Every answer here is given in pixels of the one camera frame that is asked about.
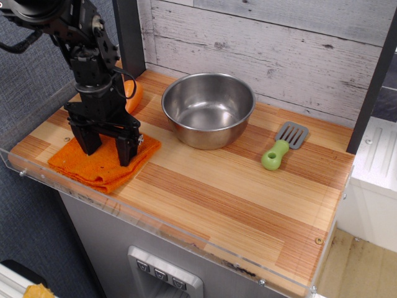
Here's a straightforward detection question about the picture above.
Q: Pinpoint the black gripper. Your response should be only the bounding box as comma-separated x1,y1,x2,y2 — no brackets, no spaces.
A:
64,82,143,166

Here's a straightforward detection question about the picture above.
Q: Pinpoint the orange towel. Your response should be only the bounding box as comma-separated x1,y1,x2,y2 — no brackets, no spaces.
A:
48,135,161,194

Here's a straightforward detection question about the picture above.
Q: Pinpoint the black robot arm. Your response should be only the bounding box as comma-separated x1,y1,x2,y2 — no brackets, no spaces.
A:
1,1,143,166

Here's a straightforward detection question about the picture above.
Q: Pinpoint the orange toy carrot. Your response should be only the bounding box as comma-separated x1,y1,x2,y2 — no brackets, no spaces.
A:
124,80,143,114

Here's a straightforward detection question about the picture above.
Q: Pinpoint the clear acrylic table guard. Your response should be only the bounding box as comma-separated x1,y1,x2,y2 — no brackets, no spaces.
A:
0,46,354,296

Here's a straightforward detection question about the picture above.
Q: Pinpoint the grey toy fridge cabinet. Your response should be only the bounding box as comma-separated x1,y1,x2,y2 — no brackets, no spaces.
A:
61,194,280,297

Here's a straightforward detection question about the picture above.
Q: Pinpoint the stainless steel bowl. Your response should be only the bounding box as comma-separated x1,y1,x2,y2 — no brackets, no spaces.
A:
161,73,256,150

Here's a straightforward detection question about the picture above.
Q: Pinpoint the silver dispenser button panel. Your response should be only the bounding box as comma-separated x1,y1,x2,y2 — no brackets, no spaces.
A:
128,245,204,297

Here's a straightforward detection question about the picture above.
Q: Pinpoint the white toy sink unit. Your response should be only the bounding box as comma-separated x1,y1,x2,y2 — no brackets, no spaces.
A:
336,117,396,252

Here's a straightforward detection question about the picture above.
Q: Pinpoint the dark left frame post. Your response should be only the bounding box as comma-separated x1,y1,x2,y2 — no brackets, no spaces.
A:
112,0,146,78

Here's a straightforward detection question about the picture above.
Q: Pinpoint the dark frame post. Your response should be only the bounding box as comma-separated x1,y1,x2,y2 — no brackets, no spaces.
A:
346,0,397,155
112,0,146,78

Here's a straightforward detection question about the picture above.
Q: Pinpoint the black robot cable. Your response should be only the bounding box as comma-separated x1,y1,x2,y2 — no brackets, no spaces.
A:
0,29,44,55

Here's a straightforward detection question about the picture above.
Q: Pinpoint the green handled grey spatula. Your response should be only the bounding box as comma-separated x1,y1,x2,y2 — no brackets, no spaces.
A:
261,121,309,171

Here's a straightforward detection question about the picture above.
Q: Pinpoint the dark right frame post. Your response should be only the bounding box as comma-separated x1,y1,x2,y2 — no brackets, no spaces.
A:
346,0,397,155

